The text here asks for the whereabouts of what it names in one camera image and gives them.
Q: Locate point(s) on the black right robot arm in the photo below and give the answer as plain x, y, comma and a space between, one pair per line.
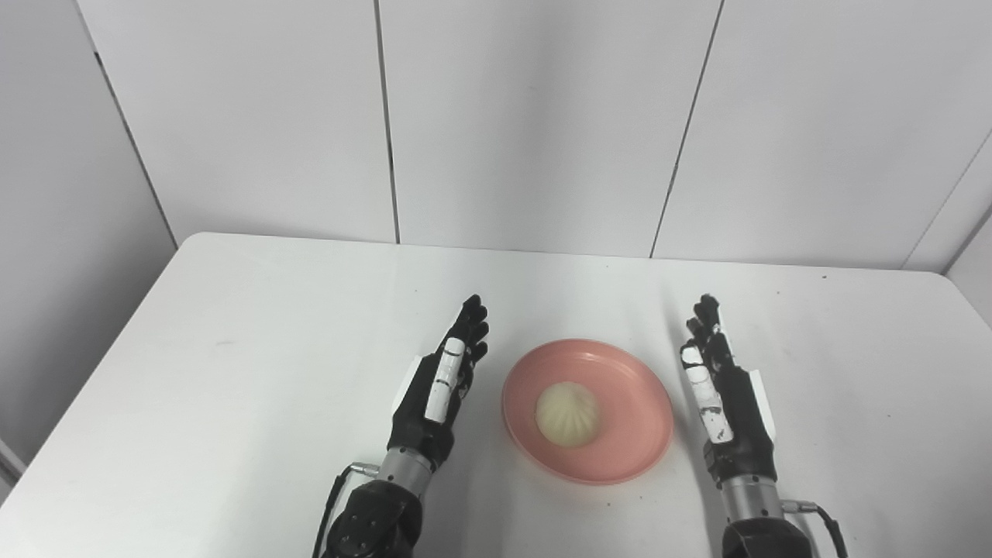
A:
756, 535

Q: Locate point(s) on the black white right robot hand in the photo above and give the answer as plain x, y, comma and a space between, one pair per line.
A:
744, 434

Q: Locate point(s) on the pink round plate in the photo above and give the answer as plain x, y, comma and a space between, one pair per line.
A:
628, 418

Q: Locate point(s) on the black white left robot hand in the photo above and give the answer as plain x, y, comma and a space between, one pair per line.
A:
422, 426

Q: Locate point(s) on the cream steamed bun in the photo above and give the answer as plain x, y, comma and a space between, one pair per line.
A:
567, 415

